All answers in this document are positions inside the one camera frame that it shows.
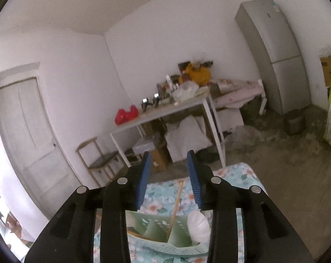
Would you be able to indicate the floral folding bed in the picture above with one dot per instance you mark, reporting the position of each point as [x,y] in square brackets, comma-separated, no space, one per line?
[236,93]

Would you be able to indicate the white rice paddle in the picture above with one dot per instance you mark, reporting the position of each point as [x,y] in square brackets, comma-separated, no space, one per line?
[198,227]

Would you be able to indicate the dark item on floor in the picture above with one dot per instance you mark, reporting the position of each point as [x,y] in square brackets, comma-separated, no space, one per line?
[209,156]

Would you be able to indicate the green plastic utensil basket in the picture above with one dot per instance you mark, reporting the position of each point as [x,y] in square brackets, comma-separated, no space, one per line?
[165,249]

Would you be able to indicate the white plastic bag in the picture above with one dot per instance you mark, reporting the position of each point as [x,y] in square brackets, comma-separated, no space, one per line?
[186,91]

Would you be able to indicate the grey refrigerator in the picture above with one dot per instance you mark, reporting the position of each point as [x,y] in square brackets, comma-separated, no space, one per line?
[275,60]

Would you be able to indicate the black device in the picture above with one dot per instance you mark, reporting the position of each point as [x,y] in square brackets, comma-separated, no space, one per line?
[146,104]
[156,99]

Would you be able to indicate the clear plastic sheet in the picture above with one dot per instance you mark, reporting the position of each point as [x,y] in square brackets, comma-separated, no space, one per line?
[244,135]

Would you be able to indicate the plastic-wrapped white pack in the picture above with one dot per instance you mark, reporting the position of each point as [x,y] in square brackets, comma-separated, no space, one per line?
[146,145]

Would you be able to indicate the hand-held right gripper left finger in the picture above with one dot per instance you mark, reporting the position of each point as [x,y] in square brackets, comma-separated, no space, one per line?
[143,180]

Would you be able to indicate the small cardboard box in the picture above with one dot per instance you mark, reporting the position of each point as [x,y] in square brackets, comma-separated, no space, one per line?
[160,156]

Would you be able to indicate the red plastic bag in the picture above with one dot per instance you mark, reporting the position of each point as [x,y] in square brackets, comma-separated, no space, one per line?
[125,116]

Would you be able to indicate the set of wooden chopsticks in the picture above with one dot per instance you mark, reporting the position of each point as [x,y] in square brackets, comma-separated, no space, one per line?
[177,206]

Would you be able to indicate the yellow bag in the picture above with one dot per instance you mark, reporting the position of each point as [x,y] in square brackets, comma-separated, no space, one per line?
[199,74]

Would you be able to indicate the white metal-frame table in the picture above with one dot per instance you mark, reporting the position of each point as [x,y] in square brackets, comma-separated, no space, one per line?
[165,112]

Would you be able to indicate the white door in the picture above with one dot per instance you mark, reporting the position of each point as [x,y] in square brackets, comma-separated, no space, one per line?
[25,128]

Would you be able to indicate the metal rice cooker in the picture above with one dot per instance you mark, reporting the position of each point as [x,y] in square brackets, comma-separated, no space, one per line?
[294,123]

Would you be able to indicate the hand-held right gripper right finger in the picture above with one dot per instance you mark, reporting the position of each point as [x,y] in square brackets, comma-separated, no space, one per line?
[194,180]

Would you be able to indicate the clear bottle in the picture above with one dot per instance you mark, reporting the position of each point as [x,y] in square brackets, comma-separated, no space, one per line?
[169,83]

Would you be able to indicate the wooden chair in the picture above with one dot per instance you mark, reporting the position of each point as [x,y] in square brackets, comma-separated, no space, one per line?
[105,160]

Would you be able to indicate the white board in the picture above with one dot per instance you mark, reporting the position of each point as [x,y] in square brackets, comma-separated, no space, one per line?
[229,120]

